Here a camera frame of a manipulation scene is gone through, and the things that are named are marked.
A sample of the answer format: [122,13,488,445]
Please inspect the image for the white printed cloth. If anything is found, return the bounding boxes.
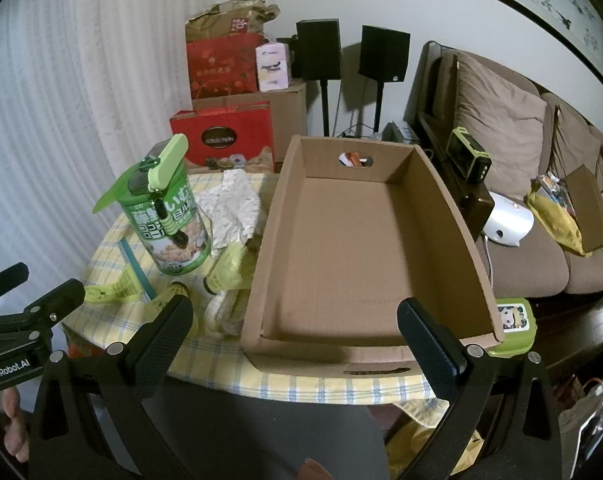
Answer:
[194,169,262,261]

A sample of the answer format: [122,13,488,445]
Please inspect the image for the crumpled brown paper bag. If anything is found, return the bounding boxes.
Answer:
[185,2,281,43]

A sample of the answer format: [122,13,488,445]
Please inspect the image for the small cardboard box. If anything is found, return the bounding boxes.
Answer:
[564,164,603,253]

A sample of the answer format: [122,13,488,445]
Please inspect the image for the white curtain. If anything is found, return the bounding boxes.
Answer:
[0,0,150,291]

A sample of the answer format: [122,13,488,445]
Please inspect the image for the brown sofa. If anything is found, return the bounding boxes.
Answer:
[404,40,603,301]

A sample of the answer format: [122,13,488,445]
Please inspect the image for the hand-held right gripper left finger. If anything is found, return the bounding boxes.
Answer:
[29,294,195,480]

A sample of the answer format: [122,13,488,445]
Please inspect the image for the grey paper bag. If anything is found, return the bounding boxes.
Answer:
[556,360,603,466]

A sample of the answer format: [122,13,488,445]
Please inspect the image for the yellow checked tablecloth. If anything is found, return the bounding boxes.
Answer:
[62,170,447,426]

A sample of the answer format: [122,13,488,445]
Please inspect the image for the white domed appliance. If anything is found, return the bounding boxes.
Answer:
[481,195,535,247]

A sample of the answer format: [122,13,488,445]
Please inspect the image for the green squeegee with teal blade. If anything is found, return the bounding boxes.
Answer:
[84,239,157,306]

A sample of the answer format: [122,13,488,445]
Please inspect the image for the person's left hand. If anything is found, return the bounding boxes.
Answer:
[0,389,32,461]

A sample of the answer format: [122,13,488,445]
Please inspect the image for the brown cardboard carton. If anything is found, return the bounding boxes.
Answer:
[192,82,307,166]

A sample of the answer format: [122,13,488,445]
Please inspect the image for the red cookie box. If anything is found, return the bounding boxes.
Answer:
[170,101,276,173]

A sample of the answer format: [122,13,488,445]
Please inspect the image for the white and pink box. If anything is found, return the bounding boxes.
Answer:
[256,43,291,92]

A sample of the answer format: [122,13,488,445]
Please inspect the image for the large tan cushion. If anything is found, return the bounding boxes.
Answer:
[454,52,547,201]

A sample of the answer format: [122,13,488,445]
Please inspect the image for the green lidded snack jar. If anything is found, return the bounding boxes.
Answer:
[124,160,212,277]

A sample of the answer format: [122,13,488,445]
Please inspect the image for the green folding hand fan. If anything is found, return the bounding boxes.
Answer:
[92,134,190,246]

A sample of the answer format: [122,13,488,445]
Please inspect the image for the yellow plastic bag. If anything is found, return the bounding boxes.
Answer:
[386,420,485,478]

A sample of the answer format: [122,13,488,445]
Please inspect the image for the grey box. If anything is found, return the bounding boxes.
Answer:
[383,120,419,143]

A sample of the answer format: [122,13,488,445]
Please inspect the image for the green cartoon lunch box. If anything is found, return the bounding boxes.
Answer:
[486,298,538,358]

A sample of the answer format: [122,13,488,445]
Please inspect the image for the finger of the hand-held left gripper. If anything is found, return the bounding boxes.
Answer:
[0,262,30,311]
[0,277,86,348]

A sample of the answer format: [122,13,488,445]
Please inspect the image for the red gift bag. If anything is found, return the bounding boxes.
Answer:
[186,34,265,101]

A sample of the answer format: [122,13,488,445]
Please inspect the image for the green and black device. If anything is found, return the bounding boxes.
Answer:
[445,127,492,182]

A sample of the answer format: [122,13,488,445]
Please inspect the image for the dark wooden table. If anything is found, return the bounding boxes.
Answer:
[491,280,603,411]

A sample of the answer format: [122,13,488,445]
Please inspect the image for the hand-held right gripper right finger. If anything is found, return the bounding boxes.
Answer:
[396,297,565,480]

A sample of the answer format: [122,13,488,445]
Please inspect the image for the black speaker on stand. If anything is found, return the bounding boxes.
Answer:
[358,25,411,133]
[296,19,342,137]

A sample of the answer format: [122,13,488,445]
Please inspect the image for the white plastic bag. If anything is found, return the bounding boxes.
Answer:
[204,290,247,337]

